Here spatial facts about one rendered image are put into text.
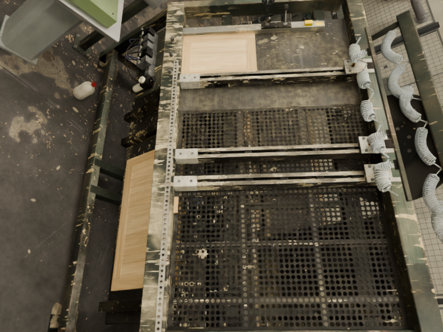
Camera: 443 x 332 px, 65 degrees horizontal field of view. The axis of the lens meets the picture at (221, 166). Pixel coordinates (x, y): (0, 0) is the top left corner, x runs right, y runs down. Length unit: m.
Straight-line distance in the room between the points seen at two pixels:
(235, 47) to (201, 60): 0.24
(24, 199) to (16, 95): 0.68
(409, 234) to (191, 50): 1.68
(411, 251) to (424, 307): 0.24
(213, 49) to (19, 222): 1.61
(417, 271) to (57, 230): 2.04
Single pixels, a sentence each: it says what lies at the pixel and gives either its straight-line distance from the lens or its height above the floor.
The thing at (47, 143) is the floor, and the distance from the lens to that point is 2.59.
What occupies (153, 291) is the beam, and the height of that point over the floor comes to 0.85.
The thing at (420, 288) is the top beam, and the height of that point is 1.90.
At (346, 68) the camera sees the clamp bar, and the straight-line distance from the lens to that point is 2.25.
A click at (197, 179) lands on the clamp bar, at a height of 1.03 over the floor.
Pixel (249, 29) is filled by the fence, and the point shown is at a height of 1.28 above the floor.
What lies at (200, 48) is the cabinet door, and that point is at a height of 0.99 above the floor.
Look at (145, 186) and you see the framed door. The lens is 2.35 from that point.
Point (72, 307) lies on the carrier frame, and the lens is 2.31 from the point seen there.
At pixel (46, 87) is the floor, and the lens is 2.76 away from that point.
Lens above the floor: 2.12
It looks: 32 degrees down
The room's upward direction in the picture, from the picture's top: 73 degrees clockwise
